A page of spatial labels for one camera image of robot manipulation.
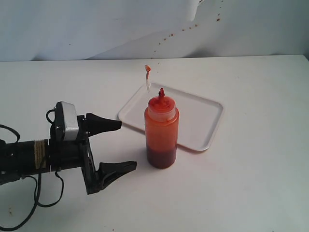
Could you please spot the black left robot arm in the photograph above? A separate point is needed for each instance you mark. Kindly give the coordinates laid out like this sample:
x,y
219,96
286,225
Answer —
x,y
23,158

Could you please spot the white rectangular plastic tray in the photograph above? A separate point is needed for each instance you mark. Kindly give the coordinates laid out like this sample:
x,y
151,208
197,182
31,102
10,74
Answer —
x,y
199,116

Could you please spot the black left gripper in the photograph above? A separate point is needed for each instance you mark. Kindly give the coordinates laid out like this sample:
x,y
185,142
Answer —
x,y
73,153

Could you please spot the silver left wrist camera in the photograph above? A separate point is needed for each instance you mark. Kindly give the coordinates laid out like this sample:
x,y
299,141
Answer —
x,y
65,125

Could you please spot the white backdrop cloth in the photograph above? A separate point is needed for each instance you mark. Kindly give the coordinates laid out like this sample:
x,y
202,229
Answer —
x,y
132,29

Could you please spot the red sauce squeeze bottle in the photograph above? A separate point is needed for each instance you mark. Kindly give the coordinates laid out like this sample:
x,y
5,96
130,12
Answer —
x,y
161,120

